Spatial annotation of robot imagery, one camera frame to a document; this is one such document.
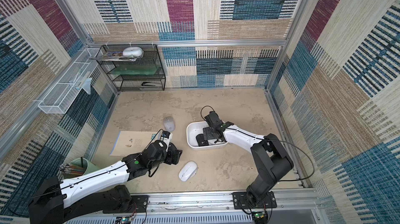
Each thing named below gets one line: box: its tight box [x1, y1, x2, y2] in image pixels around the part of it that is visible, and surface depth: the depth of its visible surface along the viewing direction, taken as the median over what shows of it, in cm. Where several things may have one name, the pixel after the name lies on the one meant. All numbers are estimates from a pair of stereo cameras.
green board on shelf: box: [106, 64, 162, 76], surface depth 101 cm
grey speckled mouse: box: [163, 116, 176, 132], surface depth 101 cm
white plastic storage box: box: [185, 120, 229, 151], surface depth 94 cm
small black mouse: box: [195, 133, 209, 147], surface depth 93 cm
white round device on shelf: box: [122, 46, 144, 58], surface depth 91 cm
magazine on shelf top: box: [88, 51, 144, 62], surface depth 82 cm
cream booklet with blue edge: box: [109, 130, 160, 157], surface depth 96 cm
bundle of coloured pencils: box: [57, 162, 85, 180], surface depth 70 cm
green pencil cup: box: [69, 157, 101, 176], surface depth 74 cm
